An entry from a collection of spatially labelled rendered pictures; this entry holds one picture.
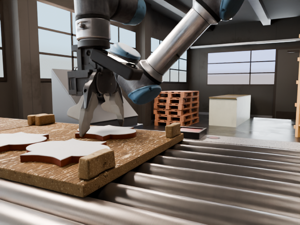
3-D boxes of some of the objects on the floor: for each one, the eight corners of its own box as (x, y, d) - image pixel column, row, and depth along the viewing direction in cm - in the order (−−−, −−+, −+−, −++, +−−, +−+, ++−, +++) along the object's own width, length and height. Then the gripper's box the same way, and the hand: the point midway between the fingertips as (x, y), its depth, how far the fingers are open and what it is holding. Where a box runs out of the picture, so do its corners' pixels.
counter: (249, 118, 826) (250, 94, 818) (235, 127, 641) (236, 97, 633) (227, 116, 860) (228, 94, 853) (208, 125, 675) (208, 97, 667)
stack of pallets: (172, 119, 782) (172, 90, 772) (199, 121, 740) (200, 90, 731) (152, 125, 675) (152, 91, 666) (182, 127, 633) (183, 92, 624)
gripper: (102, 49, 69) (106, 124, 70) (41, 38, 51) (48, 137, 53) (130, 46, 65) (133, 125, 67) (75, 32, 47) (81, 139, 49)
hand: (106, 131), depth 59 cm, fingers open, 14 cm apart
